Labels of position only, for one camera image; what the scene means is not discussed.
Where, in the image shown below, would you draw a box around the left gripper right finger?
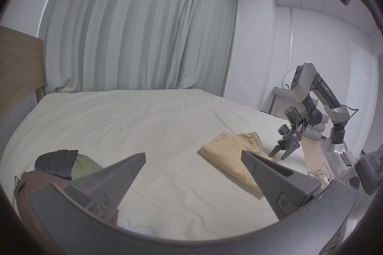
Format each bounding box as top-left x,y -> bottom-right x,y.
241,150 -> 323,221

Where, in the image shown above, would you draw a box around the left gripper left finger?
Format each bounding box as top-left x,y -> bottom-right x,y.
64,152 -> 146,223

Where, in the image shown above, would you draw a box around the tan shorts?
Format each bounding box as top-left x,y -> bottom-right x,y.
197,131 -> 274,193

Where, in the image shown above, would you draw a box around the black cable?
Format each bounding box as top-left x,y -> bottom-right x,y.
308,162 -> 335,183

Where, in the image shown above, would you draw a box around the white small table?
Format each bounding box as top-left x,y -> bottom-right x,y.
272,86 -> 295,117

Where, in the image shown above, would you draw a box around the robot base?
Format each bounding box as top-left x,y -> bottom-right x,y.
320,140 -> 383,255

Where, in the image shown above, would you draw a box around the pile of clothes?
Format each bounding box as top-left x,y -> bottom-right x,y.
13,150 -> 121,226

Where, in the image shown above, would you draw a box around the bed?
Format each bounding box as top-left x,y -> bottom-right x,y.
0,25 -> 313,244

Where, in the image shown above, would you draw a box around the grey-green curtain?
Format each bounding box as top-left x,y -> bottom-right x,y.
39,0 -> 240,98

